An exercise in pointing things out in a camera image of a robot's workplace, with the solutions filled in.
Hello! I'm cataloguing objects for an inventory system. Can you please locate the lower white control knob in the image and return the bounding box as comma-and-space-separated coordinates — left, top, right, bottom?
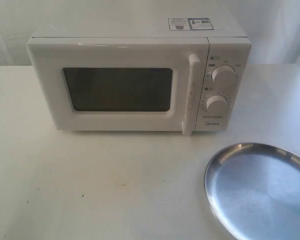
206, 95, 228, 115

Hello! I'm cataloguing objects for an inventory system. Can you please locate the white microwave door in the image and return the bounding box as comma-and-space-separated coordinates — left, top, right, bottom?
26, 37, 210, 135

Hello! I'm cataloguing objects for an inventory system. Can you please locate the round steel tray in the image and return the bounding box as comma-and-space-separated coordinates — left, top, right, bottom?
204, 142, 300, 240

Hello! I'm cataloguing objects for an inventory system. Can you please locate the upper white control knob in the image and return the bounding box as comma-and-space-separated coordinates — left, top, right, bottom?
211, 65, 236, 86

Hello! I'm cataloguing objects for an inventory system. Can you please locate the white warning label sticker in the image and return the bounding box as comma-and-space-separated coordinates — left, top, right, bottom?
168, 17, 214, 31

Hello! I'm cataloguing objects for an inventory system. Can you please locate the white control knob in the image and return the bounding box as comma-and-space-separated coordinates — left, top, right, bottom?
211, 65, 236, 86
206, 95, 228, 115

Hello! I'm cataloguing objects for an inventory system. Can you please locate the white microwave oven body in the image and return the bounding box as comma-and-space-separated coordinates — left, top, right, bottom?
29, 18, 251, 132

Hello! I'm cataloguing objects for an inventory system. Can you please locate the white backdrop curtain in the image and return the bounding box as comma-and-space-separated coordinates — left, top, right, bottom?
0, 0, 300, 66

